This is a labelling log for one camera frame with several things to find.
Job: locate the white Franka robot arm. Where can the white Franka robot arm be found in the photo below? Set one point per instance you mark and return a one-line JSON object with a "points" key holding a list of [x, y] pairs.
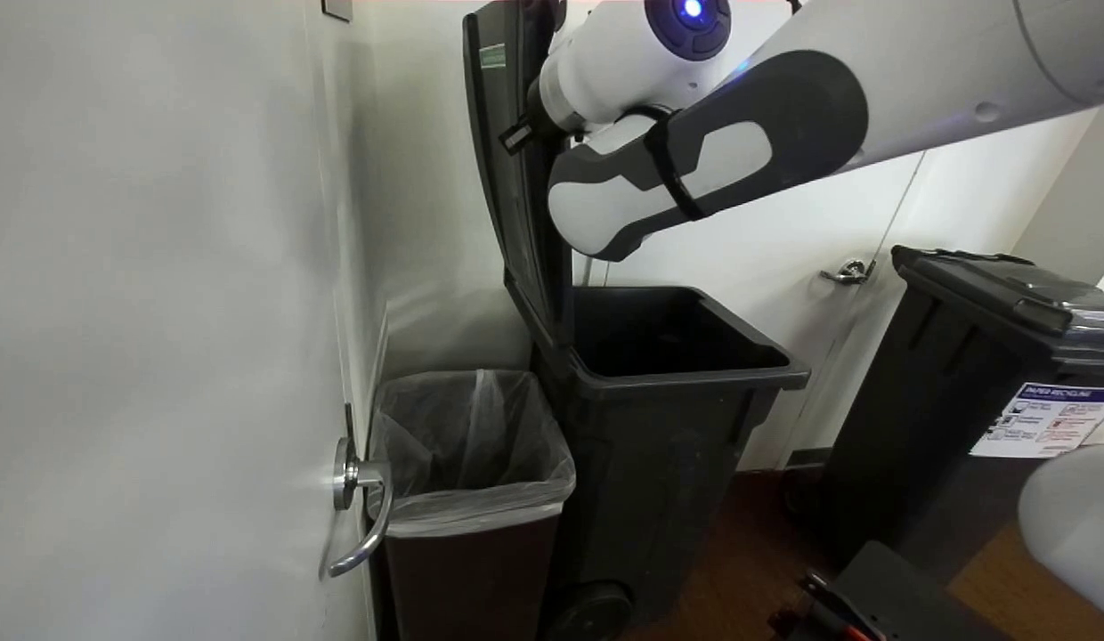
{"points": [[932, 72]]}

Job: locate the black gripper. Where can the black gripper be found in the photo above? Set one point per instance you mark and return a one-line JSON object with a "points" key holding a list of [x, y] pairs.
{"points": [[534, 122]]}

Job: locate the clear plastic bin liner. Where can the clear plastic bin liner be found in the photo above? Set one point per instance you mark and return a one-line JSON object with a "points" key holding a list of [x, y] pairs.
{"points": [[469, 451]]}

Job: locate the small dark waste bin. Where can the small dark waste bin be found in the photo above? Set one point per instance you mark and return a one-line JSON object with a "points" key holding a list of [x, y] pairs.
{"points": [[469, 589]]}

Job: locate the black mounting platform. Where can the black mounting platform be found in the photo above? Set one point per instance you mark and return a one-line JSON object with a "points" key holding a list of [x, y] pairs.
{"points": [[932, 598]]}

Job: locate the grey wall plate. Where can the grey wall plate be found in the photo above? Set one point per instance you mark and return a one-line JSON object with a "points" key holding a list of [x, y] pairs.
{"points": [[336, 8]]}

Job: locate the black bin body printed label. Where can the black bin body printed label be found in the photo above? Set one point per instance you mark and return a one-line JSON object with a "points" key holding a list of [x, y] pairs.
{"points": [[910, 451]]}

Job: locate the black wheeled bin body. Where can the black wheeled bin body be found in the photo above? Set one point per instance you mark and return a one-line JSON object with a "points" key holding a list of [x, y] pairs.
{"points": [[662, 473]]}

